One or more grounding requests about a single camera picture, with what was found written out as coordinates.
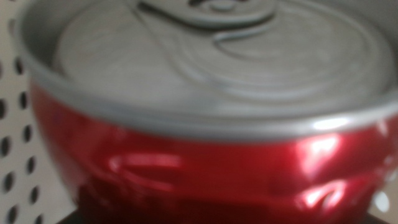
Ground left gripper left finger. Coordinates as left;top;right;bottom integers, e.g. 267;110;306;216
58;208;79;224

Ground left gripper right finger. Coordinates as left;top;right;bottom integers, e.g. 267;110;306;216
366;212;390;224

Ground red soda can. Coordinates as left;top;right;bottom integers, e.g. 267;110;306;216
14;0;398;224

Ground white perforated plastic basket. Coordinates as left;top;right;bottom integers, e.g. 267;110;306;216
0;0;80;224

